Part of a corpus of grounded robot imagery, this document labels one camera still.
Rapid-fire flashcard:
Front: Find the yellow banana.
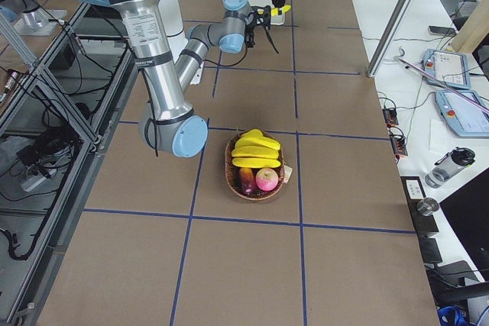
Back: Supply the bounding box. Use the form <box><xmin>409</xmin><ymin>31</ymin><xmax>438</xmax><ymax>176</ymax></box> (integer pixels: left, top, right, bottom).
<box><xmin>254</xmin><ymin>5</ymin><xmax>291</xmax><ymax>17</ymax></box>
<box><xmin>235</xmin><ymin>136</ymin><xmax>281</xmax><ymax>150</ymax></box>
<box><xmin>232</xmin><ymin>157</ymin><xmax>281</xmax><ymax>169</ymax></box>

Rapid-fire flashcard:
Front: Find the paper basket tag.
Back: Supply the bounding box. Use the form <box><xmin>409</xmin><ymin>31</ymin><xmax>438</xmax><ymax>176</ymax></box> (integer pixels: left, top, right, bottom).
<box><xmin>283</xmin><ymin>165</ymin><xmax>293</xmax><ymax>183</ymax></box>

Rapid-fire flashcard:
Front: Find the brown wicker basket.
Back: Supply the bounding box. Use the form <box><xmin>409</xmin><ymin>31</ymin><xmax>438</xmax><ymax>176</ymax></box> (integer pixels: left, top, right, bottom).
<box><xmin>225</xmin><ymin>128</ymin><xmax>285</xmax><ymax>202</ymax></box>

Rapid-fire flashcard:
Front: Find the white rectangular bear tray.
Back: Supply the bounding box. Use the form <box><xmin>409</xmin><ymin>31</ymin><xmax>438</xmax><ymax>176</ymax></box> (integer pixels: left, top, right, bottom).
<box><xmin>248</xmin><ymin>0</ymin><xmax>286</xmax><ymax>25</ymax></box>

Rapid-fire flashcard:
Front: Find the yellow pear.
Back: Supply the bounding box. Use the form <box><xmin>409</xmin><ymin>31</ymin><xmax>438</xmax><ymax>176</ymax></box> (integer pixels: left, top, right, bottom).
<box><xmin>240</xmin><ymin>128</ymin><xmax>264</xmax><ymax>138</ymax></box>

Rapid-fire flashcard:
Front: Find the yellow curved fruit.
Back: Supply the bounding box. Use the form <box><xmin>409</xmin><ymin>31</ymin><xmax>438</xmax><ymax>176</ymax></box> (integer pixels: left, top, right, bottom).
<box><xmin>231</xmin><ymin>146</ymin><xmax>279</xmax><ymax>159</ymax></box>

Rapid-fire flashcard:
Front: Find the orange circuit board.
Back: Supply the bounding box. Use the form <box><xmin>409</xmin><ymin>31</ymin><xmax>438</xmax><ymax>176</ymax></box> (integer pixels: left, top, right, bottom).
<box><xmin>382</xmin><ymin>108</ymin><xmax>399</xmax><ymax>127</ymax></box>

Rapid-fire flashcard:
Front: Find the red pink apple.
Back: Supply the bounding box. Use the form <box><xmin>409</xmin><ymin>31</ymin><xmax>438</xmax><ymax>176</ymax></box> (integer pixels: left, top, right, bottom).
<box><xmin>255</xmin><ymin>168</ymin><xmax>279</xmax><ymax>192</ymax></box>

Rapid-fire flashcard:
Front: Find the purple red mango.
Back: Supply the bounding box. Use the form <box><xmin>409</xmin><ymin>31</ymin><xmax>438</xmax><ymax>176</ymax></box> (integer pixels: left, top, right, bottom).
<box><xmin>239</xmin><ymin>167</ymin><xmax>256</xmax><ymax>195</ymax></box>

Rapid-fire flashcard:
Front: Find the black smartphone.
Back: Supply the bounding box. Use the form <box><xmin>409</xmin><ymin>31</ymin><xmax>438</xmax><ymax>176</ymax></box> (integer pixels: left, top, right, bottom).
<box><xmin>428</xmin><ymin>25</ymin><xmax>457</xmax><ymax>37</ymax></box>

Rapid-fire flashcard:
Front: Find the far blue teach pendant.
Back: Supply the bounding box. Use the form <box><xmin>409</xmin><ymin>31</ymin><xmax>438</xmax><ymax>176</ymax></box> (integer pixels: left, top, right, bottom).
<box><xmin>423</xmin><ymin>49</ymin><xmax>471</xmax><ymax>90</ymax></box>

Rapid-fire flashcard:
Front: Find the blue teach pendant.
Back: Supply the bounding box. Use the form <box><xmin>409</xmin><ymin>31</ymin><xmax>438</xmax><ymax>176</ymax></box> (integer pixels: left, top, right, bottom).
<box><xmin>435</xmin><ymin>90</ymin><xmax>488</xmax><ymax>138</ymax></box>
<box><xmin>423</xmin><ymin>49</ymin><xmax>471</xmax><ymax>90</ymax></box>

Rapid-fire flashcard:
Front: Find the near blue teach pendant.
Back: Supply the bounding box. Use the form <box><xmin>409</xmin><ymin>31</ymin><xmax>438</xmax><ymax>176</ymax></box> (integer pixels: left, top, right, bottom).
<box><xmin>435</xmin><ymin>90</ymin><xmax>488</xmax><ymax>138</ymax></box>

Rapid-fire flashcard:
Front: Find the clear grey water bottle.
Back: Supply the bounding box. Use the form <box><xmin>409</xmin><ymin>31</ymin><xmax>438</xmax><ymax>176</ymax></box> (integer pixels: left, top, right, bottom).
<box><xmin>425</xmin><ymin>147</ymin><xmax>475</xmax><ymax>189</ymax></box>

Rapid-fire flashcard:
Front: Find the silver metal cup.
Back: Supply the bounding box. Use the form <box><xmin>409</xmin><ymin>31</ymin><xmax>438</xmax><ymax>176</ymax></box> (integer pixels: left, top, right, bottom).
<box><xmin>416</xmin><ymin>197</ymin><xmax>440</xmax><ymax>217</ymax></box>

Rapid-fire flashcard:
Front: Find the aluminium frame post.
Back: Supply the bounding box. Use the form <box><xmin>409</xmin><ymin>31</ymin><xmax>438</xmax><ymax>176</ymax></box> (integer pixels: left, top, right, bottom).
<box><xmin>367</xmin><ymin>0</ymin><xmax>413</xmax><ymax>78</ymax></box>

